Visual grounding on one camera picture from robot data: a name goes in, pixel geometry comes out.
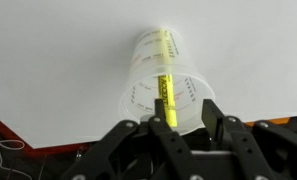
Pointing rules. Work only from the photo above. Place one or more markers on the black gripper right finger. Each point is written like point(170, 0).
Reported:
point(264, 150)

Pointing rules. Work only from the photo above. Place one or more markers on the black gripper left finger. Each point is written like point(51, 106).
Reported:
point(128, 156)

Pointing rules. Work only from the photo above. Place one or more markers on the yellow highlighter marker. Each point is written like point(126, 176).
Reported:
point(166, 90)

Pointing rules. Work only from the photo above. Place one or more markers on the clear plastic measuring cup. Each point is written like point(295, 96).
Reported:
point(144, 66)

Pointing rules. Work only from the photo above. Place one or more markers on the orange floor mat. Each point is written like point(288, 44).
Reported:
point(54, 149)

